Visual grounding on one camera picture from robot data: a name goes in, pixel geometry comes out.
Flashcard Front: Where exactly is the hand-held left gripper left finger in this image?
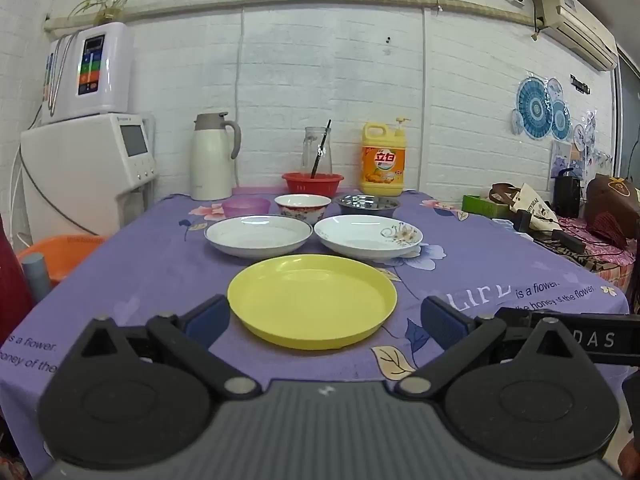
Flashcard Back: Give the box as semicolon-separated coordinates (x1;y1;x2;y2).
75;294;263;402

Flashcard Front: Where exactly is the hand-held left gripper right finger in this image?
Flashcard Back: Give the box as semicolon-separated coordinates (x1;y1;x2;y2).
395;295;581;401

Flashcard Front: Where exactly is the yellow plastic plate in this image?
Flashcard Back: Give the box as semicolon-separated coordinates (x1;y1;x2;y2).
227;254;399;351

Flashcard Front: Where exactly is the purple plastic bowl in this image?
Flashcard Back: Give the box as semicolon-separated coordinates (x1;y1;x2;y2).
222;197;271;220

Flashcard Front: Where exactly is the purple floral tablecloth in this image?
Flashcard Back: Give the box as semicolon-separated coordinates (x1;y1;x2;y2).
0;190;631;476

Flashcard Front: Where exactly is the patterned side table cloth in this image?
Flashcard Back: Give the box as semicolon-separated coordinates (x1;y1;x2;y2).
535;215;640;293

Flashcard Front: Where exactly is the plain white plate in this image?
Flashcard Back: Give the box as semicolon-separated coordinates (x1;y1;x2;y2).
204;215;313;259

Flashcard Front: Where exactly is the white floral plate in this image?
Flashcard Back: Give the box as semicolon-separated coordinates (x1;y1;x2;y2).
314;215;424;261

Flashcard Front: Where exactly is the green box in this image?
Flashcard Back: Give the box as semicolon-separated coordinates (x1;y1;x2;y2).
461;194;511;216

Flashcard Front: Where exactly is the stainless steel bowl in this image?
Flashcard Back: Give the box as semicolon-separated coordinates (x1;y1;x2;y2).
334;194;402;219

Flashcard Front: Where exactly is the brown bag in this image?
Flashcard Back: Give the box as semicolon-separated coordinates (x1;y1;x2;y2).
585;174;640;256

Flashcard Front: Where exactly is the white paper bag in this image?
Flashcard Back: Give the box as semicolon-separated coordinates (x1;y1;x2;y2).
510;183;561;233

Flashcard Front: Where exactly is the black mug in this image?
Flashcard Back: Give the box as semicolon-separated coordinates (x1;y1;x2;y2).
554;169;583;218

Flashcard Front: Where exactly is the red floral ceramic bowl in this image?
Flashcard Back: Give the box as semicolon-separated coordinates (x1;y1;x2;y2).
274;194;332;226

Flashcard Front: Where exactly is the white thermos jug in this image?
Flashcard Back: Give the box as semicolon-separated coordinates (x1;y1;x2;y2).
189;112;242;201

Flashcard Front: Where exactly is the orange plastic basin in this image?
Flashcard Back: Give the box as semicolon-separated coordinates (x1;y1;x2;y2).
17;235;108;286

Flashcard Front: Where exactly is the red plastic basket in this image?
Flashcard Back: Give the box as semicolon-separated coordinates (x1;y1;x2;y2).
281;172;345;200

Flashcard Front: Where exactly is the yellow dish soap bottle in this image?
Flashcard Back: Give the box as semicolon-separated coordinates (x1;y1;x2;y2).
360;117;412;197

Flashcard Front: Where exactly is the grey plastic pipe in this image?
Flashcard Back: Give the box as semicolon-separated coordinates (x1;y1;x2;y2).
21;253;52;303

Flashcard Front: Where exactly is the clear glass jar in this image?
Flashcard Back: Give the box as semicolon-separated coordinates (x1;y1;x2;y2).
301;126;333;177

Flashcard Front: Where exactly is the white water dispenser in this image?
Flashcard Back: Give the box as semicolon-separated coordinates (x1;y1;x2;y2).
20;112;160;246

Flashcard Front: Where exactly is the dark red cloth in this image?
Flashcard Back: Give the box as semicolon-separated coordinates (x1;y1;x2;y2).
0;215;36;346

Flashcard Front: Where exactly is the black stirring stick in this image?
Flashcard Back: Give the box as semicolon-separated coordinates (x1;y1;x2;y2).
310;120;332;179

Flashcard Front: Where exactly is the small blue fan decoration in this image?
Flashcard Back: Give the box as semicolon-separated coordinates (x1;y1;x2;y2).
550;100;572;141

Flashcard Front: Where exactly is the large blue fan decoration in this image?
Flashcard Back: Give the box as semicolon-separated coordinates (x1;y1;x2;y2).
515;76;553;140

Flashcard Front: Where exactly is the white water purifier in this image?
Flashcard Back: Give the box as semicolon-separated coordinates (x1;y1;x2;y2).
41;22;135;123

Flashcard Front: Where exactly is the white air conditioner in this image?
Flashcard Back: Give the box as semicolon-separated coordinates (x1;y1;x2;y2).
531;0;621;72

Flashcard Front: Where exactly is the potted green plant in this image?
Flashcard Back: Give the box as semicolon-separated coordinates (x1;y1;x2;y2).
67;0;163;26

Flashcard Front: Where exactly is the grey dispenser cable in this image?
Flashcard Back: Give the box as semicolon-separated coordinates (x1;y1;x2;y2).
19;152;123;223

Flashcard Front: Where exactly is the beige wall pipe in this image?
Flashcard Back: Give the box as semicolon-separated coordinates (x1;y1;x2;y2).
44;0;538;31

